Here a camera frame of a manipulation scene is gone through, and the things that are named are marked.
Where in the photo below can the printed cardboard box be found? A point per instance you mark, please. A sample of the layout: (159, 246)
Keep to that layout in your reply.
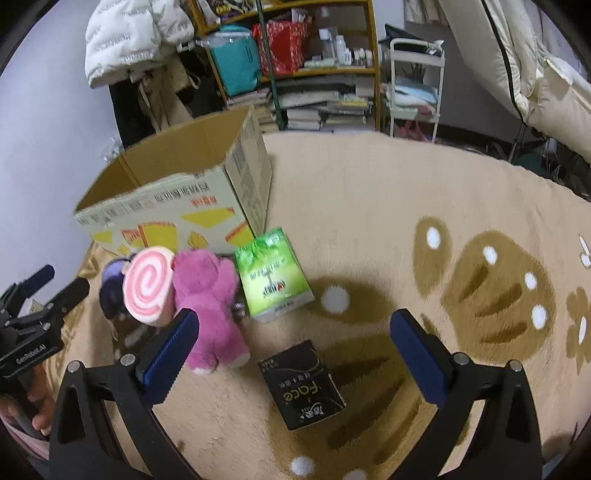
(184, 198)

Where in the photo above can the purple plush doll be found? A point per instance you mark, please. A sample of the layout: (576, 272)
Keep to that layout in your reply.
(111, 286)

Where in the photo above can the stack of books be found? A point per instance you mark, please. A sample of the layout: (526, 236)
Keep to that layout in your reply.
(314, 108)

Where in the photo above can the pink plush bear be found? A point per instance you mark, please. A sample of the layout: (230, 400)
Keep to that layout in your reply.
(207, 295)

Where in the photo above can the teal bag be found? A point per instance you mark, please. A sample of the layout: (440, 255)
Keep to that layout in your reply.
(235, 60)

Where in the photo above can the green metal pole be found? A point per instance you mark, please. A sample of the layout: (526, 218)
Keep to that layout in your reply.
(272, 74)

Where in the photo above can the person's left hand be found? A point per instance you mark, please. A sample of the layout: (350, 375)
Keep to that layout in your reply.
(42, 413)

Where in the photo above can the blue and white cloth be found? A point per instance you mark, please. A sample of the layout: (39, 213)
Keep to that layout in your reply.
(411, 94)

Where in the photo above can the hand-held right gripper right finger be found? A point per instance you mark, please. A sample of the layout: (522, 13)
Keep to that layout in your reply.
(418, 355)

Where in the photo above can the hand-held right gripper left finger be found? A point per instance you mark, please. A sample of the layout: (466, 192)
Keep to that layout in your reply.
(173, 355)

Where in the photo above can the red patterned bag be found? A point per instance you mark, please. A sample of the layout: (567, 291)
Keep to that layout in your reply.
(281, 46)

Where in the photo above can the green tissue pack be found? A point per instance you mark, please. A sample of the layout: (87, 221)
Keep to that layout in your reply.
(272, 277)

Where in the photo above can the group of small bottles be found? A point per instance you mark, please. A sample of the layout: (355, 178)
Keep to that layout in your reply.
(341, 48)

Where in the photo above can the beige tote bag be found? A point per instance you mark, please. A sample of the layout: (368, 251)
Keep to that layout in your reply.
(159, 101)

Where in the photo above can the black tissue pack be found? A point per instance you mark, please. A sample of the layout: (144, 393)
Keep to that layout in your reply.
(300, 387)

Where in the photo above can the pink swirl roll plush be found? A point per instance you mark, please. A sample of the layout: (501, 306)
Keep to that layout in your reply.
(147, 281)

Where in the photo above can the yellow shelf rack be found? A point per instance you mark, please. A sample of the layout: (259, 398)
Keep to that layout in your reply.
(323, 71)

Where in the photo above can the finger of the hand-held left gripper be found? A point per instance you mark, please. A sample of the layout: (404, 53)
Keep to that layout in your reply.
(69, 295)
(34, 279)

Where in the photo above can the white trolley cart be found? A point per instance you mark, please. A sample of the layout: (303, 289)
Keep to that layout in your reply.
(415, 42)

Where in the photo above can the white puffer jacket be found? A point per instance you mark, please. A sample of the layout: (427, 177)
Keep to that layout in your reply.
(124, 37)

